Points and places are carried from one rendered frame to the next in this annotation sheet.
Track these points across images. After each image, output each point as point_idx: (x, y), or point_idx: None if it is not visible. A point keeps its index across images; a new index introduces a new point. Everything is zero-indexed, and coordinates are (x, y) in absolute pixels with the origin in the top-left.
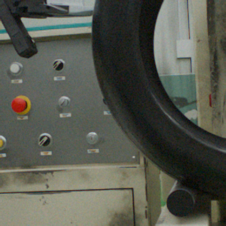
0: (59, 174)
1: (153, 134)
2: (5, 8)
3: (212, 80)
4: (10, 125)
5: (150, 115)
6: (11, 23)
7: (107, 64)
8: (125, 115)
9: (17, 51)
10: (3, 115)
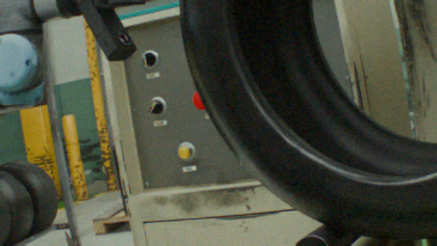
0: (262, 190)
1: (265, 162)
2: (88, 2)
3: (405, 57)
4: (197, 127)
5: (257, 134)
6: (96, 20)
7: (196, 65)
8: (229, 136)
9: (105, 55)
10: (188, 114)
